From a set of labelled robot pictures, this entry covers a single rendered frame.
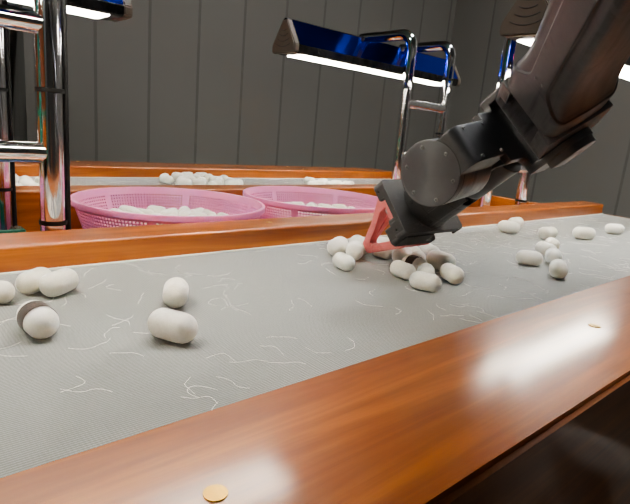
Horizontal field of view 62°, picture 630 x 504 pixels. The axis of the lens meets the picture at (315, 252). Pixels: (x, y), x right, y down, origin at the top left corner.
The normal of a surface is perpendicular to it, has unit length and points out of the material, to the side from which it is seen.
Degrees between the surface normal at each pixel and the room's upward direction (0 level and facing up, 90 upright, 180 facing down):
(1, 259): 90
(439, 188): 97
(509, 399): 0
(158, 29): 90
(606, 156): 90
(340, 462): 0
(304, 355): 0
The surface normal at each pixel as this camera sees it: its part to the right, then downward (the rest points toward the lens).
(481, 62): -0.84, 0.05
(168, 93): 0.54, 0.24
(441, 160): -0.68, 0.23
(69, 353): 0.09, -0.97
